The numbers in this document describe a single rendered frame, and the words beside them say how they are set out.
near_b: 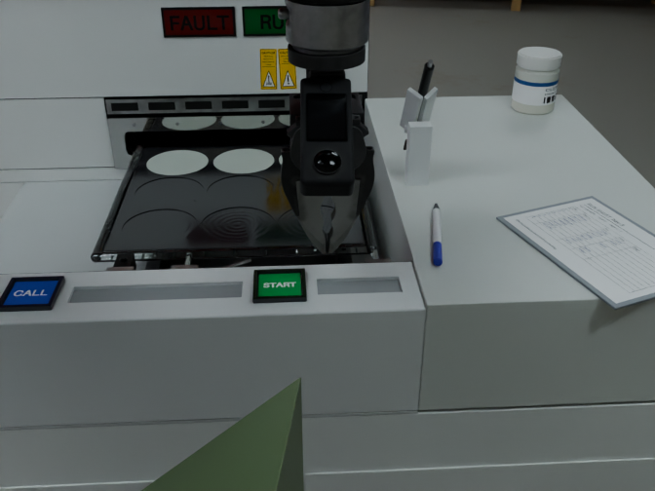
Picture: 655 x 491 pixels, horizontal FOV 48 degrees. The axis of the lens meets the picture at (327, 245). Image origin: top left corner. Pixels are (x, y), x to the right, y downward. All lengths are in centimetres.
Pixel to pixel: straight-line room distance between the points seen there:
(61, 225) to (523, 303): 77
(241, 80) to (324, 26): 66
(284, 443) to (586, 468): 55
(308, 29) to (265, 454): 36
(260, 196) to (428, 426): 44
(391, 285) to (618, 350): 26
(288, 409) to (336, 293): 29
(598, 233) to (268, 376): 42
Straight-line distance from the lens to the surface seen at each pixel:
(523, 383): 86
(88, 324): 79
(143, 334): 78
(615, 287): 84
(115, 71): 133
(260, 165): 122
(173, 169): 123
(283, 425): 51
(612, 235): 94
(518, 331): 81
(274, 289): 79
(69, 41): 133
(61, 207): 133
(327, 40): 66
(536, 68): 126
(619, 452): 98
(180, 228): 105
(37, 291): 84
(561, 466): 97
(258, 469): 50
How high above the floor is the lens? 140
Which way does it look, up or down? 31 degrees down
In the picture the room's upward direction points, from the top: straight up
